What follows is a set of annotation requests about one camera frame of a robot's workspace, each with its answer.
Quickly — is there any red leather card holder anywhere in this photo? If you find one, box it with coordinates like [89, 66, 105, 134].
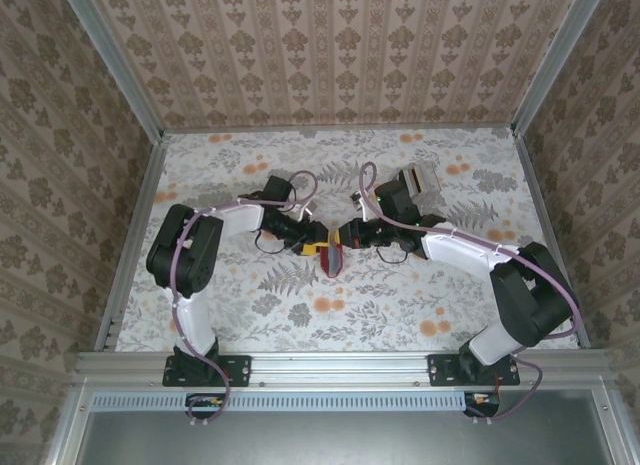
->
[319, 239, 345, 278]

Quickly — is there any floral table cover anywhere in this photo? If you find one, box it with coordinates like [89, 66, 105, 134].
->
[114, 129, 584, 354]

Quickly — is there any small grey striped box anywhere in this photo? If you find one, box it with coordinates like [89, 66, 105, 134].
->
[397, 161, 445, 200]

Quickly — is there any black connector box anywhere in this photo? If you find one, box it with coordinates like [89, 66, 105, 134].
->
[184, 392, 226, 419]
[462, 390, 501, 417]

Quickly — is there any grey metal sheet panel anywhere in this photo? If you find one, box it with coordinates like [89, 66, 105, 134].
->
[44, 384, 640, 465]

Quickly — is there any thin black wire loop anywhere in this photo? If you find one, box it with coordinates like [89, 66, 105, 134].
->
[253, 228, 297, 255]
[374, 244, 416, 265]

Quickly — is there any aluminium frame rail with bases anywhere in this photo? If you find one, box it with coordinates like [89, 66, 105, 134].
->
[74, 351, 614, 386]

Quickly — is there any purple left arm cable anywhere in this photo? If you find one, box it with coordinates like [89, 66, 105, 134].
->
[167, 169, 321, 429]

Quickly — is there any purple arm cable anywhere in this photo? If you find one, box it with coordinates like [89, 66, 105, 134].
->
[358, 161, 584, 426]
[167, 169, 321, 429]

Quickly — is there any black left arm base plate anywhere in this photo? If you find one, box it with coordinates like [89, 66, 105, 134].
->
[162, 353, 252, 388]

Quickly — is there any white slotted cable duct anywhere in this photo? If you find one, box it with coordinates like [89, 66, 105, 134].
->
[92, 390, 469, 411]

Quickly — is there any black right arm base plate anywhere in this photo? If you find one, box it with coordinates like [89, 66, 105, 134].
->
[427, 353, 521, 388]

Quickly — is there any aluminium side rail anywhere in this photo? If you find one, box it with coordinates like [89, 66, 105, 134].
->
[94, 134, 169, 354]
[512, 129, 591, 349]

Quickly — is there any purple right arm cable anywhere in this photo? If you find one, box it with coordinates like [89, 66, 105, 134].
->
[358, 161, 584, 426]

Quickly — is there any aluminium frame post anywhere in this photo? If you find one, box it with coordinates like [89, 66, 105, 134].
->
[62, 0, 166, 141]
[509, 0, 611, 136]

